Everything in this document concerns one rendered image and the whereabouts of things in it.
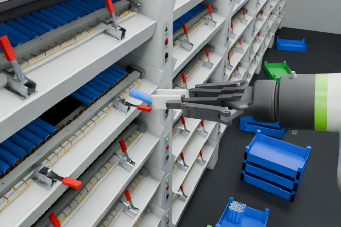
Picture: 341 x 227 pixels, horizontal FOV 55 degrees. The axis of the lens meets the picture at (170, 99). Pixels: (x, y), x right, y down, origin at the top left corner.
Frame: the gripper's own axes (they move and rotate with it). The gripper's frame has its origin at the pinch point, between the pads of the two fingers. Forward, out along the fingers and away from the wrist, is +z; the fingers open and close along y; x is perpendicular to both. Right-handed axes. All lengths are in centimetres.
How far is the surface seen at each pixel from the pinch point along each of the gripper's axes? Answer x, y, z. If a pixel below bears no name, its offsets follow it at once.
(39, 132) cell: -1.5, -12.2, 24.2
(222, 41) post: -20, 93, 17
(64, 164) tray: -7.2, -14.3, 18.4
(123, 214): -43, 5, 27
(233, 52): -43, 141, 25
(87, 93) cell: -1.3, 4.2, 24.3
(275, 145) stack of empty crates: -89, 109, -2
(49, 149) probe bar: -3.4, -14.7, 20.1
